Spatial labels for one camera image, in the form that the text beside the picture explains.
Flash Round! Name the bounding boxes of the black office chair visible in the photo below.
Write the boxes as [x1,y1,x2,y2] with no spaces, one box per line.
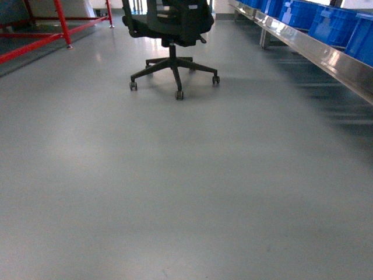
[122,1,220,100]

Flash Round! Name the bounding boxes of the stainless steel roller rack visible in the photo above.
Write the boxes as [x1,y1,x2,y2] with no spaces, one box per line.
[228,1,372,103]

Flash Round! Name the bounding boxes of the large blue plastic crate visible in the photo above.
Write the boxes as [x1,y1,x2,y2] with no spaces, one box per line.
[308,5,358,48]

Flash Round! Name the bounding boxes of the red metal table frame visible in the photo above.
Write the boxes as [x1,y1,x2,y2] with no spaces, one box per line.
[1,0,114,64]

